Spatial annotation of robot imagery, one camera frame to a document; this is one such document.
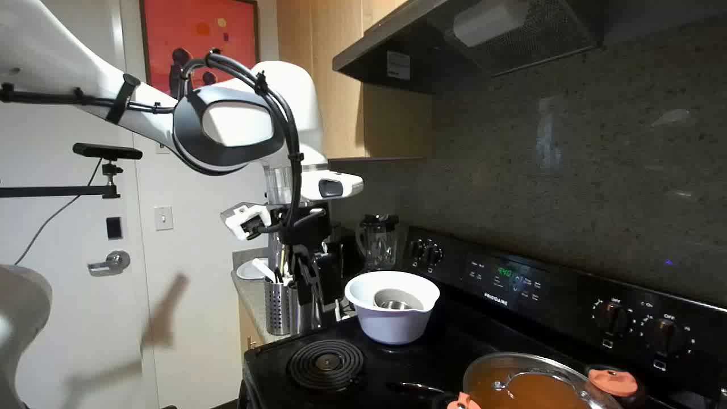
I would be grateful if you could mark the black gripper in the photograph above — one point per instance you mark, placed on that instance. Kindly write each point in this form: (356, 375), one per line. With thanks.
(308, 231)

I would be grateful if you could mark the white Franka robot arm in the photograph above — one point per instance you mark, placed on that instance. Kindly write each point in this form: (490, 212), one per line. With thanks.
(69, 59)

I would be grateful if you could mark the white pot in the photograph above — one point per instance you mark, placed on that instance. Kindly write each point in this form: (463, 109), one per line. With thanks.
(391, 320)

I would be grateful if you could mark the mesh metal utensil holder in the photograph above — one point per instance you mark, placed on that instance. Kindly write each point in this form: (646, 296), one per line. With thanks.
(275, 308)

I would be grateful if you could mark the glass blender jar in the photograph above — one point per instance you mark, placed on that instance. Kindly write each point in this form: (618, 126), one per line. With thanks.
(379, 241)

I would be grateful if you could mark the small grey metal cup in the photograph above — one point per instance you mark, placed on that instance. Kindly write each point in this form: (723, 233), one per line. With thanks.
(395, 301)

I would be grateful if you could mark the black coil burner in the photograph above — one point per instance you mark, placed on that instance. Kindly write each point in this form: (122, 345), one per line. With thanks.
(325, 364)

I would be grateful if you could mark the black door keypad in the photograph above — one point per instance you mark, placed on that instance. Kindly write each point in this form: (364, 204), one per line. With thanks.
(114, 229)

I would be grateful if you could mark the black electric stove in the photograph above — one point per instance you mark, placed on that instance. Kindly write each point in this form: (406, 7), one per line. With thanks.
(530, 304)

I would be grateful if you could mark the dark range hood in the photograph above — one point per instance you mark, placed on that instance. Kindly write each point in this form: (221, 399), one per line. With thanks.
(468, 41)

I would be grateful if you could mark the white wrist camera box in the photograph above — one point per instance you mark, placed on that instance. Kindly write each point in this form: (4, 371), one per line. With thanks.
(246, 221)

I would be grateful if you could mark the white light switch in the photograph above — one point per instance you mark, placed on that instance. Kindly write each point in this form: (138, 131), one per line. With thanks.
(162, 218)

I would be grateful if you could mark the wooden wall cabinet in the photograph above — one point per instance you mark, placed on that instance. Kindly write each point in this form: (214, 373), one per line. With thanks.
(364, 115)

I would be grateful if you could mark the black camera on stand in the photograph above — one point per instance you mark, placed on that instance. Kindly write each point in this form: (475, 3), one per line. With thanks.
(105, 156)

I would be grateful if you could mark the red wall painting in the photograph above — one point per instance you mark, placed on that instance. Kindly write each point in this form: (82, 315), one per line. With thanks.
(199, 34)

